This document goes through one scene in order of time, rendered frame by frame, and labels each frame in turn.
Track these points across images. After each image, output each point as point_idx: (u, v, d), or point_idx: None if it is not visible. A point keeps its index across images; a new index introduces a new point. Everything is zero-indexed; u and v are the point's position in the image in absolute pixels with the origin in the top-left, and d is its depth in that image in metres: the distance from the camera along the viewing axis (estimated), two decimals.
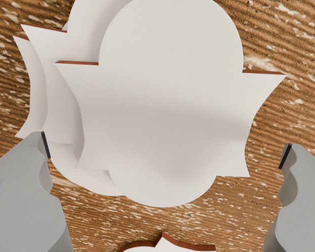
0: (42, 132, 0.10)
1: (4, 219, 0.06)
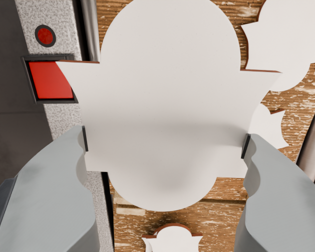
0: (83, 126, 0.11)
1: (42, 204, 0.06)
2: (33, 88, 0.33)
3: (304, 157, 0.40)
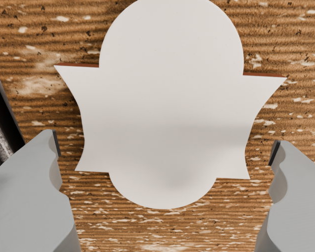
0: (53, 130, 0.10)
1: (14, 215, 0.06)
2: None
3: None
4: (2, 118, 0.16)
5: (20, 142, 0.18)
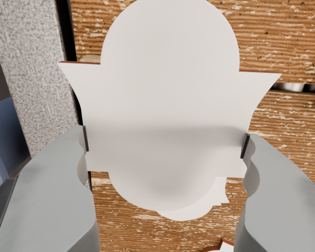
0: (83, 126, 0.11)
1: (43, 204, 0.06)
2: None
3: None
4: None
5: None
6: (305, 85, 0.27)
